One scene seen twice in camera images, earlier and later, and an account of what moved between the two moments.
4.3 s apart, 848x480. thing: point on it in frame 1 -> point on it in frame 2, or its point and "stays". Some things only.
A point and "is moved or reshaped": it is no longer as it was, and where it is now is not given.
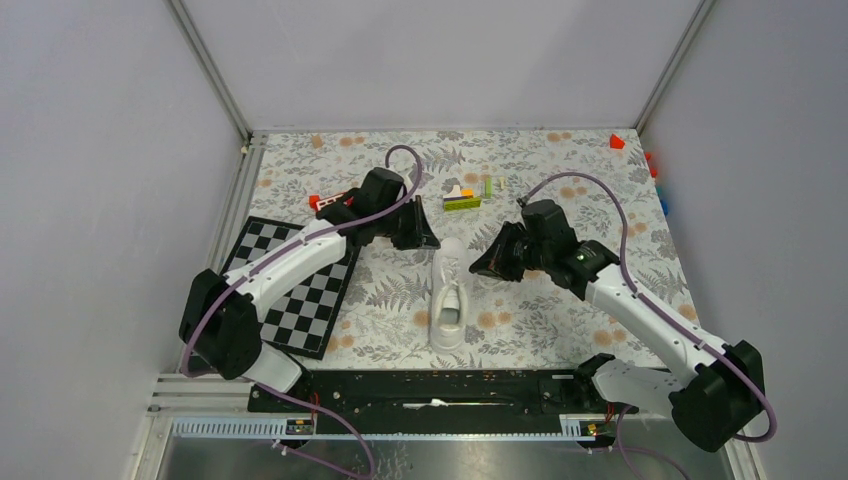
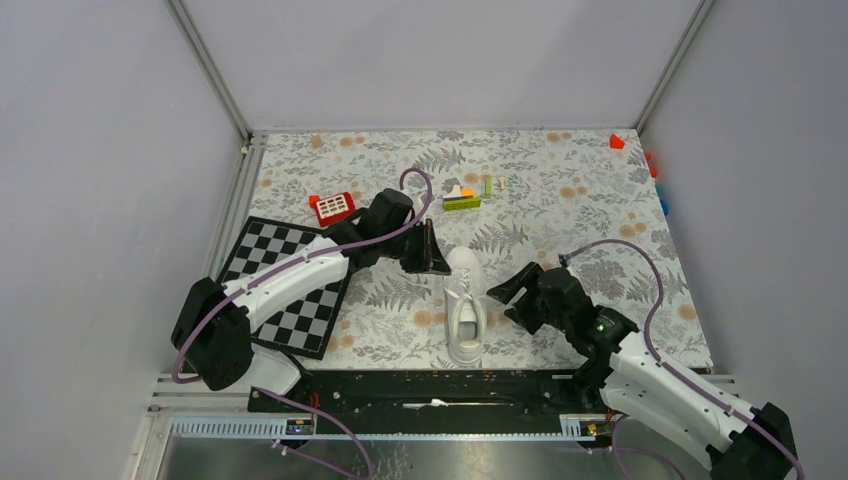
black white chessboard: [303, 318] stays
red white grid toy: [316, 203] stays
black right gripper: [494, 261] -> [504, 291]
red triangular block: [616, 142] stays
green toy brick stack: [460, 199] stays
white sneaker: [451, 297] is moved or reshaped
